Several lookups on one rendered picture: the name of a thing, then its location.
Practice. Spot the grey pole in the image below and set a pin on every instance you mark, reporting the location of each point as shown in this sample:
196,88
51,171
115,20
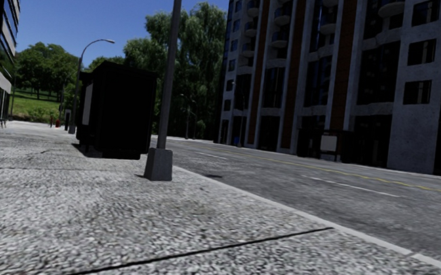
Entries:
167,90

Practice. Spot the trees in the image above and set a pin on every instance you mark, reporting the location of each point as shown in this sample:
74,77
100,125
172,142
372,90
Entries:
192,64
44,66

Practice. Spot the pale concrete building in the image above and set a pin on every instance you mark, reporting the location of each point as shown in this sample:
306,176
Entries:
334,68

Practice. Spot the red fire hydrant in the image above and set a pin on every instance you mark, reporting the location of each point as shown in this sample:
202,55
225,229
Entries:
57,123

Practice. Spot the short dark post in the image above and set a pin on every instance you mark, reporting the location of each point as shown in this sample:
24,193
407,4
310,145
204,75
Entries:
67,120

